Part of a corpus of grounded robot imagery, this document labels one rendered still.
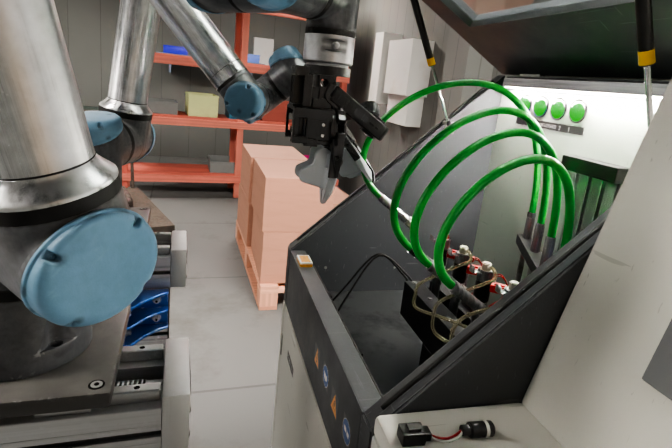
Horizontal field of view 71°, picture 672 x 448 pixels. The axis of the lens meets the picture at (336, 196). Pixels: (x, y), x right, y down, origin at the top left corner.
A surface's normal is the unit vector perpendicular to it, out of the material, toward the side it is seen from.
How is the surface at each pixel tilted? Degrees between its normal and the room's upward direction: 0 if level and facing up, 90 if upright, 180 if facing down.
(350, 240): 90
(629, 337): 76
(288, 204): 90
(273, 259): 90
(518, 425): 0
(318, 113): 90
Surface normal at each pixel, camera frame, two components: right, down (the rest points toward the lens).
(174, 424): 0.30, 0.25
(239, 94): -0.03, 0.24
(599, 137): -0.96, -0.04
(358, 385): 0.11, -0.97
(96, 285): 0.79, 0.34
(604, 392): -0.91, -0.27
